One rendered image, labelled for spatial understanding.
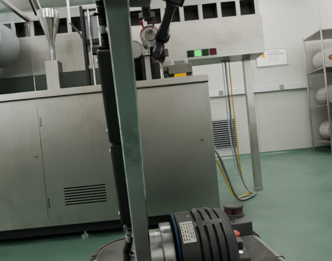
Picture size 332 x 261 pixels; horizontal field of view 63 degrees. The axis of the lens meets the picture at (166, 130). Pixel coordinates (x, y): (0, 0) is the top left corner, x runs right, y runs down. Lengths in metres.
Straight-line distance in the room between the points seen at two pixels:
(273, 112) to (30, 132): 3.91
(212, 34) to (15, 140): 1.62
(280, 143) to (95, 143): 3.73
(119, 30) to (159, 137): 1.28
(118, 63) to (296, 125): 4.73
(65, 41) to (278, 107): 3.57
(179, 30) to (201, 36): 0.18
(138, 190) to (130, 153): 0.07
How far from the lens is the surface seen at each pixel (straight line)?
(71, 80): 2.37
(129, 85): 0.38
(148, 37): 1.96
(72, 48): 2.41
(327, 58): 4.83
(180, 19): 2.38
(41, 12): 2.26
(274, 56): 5.01
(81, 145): 1.69
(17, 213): 1.90
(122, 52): 0.37
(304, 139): 5.09
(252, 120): 2.48
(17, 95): 1.81
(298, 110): 5.04
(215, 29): 2.37
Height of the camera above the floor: 0.61
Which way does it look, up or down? level
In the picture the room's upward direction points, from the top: 6 degrees counter-clockwise
